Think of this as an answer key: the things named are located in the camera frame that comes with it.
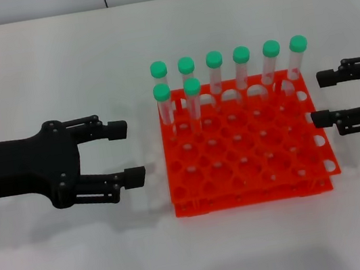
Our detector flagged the orange plastic test tube rack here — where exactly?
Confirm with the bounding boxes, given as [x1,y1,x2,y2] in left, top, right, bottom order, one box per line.
[152,63,345,220]

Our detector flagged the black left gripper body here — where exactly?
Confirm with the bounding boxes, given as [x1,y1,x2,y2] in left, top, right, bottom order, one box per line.
[0,116,89,220]

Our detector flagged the clear test tube green cap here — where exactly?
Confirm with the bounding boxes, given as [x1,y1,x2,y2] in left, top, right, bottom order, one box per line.
[176,55,198,83]
[181,76,208,134]
[276,33,316,97]
[254,39,288,97]
[204,49,231,110]
[149,59,171,89]
[230,44,258,102]
[152,81,178,135]

